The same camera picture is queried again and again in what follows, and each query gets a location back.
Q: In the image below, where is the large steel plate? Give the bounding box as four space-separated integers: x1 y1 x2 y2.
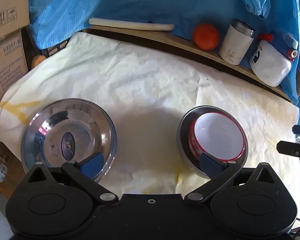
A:
20 98 117 181

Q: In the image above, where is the blue garment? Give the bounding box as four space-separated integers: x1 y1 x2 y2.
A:
27 0 300 103

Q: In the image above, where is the orange wooden knob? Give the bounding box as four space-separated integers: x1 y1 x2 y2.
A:
31 55 46 69

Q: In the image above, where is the white red-rimmed bowl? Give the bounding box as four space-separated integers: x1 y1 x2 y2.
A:
188 120 203 160
194 112 244 162

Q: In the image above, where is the steel plate with sticker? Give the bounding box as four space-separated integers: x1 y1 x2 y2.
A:
38 110 101 167

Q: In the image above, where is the white foam stick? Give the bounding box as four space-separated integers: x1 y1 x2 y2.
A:
88 18 174 31

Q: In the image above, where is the small steel bowl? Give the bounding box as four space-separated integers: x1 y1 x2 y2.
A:
177 105 249 179

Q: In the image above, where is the small floor cardboard box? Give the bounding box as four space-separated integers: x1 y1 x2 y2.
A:
0 142 25 198

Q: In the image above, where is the red tomato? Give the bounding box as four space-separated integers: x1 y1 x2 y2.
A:
192 23 220 51

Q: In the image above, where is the Vinda cardboard box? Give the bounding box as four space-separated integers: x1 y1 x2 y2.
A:
0 31 28 101

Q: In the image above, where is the wooden shelf ledge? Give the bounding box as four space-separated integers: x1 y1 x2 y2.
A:
82 26 291 102

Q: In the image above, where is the cream paper table cover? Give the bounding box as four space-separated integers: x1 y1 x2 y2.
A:
0 33 300 198

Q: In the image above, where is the white thermos cup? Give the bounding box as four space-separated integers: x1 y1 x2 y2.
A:
219 19 255 66

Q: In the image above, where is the white blue water bottle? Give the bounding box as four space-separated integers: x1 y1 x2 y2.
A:
249 30 299 87

